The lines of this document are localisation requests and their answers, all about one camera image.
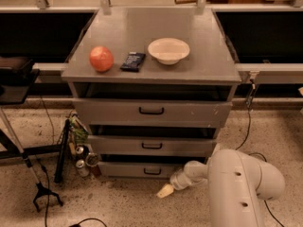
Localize green snack bag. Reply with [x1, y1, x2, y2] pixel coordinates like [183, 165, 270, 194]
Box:
[68, 111, 89, 145]

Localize white bowl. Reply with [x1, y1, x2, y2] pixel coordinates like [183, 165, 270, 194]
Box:
[148, 38, 190, 65]

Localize grey bottom drawer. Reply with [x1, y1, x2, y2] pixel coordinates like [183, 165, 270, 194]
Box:
[98, 154, 206, 180]

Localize red apple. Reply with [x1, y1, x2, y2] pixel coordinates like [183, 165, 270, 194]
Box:
[89, 46, 114, 72]

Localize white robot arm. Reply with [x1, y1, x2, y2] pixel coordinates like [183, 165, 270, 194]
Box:
[157, 149, 285, 227]

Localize silver can upper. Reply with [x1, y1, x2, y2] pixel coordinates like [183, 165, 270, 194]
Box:
[76, 146, 84, 156]

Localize silver can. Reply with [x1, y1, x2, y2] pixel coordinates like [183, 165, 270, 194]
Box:
[76, 146, 84, 156]
[76, 159, 89, 177]

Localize grey middle drawer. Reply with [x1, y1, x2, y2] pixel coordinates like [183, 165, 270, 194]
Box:
[88, 135, 216, 157]

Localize black padded seat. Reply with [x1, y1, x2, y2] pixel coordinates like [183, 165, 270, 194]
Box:
[0, 57, 40, 106]

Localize black power cable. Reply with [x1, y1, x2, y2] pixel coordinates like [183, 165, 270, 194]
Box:
[235, 79, 286, 227]

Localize grey top drawer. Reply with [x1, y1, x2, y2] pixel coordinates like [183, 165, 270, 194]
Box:
[73, 98, 231, 129]

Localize brown round tin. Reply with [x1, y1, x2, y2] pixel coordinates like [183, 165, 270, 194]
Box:
[85, 153, 101, 177]

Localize silver can lower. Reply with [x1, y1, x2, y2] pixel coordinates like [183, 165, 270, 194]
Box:
[76, 159, 89, 177]

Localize black floor cable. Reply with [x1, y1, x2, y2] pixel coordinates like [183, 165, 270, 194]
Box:
[69, 217, 108, 227]

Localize dark blue snack bar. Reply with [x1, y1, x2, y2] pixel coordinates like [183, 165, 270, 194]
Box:
[120, 52, 146, 72]

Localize black folded stand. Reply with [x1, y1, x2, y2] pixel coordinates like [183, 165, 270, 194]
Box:
[54, 119, 70, 183]

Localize grey drawer cabinet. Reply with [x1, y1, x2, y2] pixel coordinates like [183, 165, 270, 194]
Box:
[61, 6, 242, 163]

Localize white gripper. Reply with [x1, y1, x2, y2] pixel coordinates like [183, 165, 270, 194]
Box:
[156, 169, 205, 199]

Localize black tripod stand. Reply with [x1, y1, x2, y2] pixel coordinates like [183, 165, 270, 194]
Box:
[0, 108, 63, 211]

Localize grey drawer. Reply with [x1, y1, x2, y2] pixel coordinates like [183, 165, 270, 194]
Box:
[73, 98, 231, 129]
[98, 154, 206, 180]
[88, 135, 216, 157]

